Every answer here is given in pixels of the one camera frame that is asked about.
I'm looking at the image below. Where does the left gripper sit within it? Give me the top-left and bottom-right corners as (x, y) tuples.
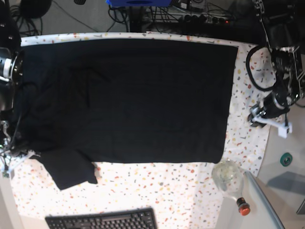
(247, 104), (293, 138)

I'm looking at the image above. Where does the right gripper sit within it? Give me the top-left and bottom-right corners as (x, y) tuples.
(0, 148), (41, 178)

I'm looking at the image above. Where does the black t-shirt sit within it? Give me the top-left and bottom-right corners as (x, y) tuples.
(10, 39), (238, 190)

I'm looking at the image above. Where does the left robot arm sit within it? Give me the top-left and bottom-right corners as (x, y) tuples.
(245, 0), (305, 138)

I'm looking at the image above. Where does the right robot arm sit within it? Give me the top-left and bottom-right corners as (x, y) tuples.
(0, 0), (36, 179)

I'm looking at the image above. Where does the green tape roll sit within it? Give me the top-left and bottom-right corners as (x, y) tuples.
(280, 152), (293, 167)

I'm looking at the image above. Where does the grey metal rod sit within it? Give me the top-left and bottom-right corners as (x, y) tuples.
(244, 171), (285, 229)

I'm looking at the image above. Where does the terrazzo pattern tablecloth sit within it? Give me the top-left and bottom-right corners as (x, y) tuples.
(0, 31), (284, 229)

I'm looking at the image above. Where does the clear glass bottle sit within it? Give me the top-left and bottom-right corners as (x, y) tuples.
(212, 159), (251, 216)

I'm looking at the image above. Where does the black power strip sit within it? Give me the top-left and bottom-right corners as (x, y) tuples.
(179, 13), (231, 25)

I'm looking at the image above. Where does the black keyboard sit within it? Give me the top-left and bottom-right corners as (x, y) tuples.
(45, 208), (158, 229)

